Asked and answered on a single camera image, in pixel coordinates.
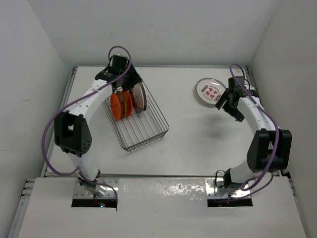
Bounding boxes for white plate red characters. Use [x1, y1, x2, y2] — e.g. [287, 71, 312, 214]
[195, 77, 226, 106]

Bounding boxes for orange plate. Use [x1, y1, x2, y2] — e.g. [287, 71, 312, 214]
[121, 90, 133, 117]
[110, 93, 123, 120]

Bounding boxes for white plate green rim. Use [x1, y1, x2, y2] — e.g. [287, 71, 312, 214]
[130, 82, 147, 113]

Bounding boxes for yellow patterned plate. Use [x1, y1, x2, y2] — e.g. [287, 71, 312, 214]
[116, 91, 127, 119]

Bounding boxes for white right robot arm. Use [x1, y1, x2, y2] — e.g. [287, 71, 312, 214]
[215, 76, 292, 191]

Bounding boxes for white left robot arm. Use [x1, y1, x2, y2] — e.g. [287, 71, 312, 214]
[54, 55, 142, 181]

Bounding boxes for orange plate front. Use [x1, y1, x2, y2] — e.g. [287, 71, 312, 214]
[110, 93, 123, 120]

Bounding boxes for wire dish rack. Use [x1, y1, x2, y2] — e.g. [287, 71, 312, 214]
[103, 83, 169, 152]

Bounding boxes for metal base rail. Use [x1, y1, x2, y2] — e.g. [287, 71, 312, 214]
[22, 172, 293, 199]

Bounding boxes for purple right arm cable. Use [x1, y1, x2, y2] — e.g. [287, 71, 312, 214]
[229, 63, 282, 196]

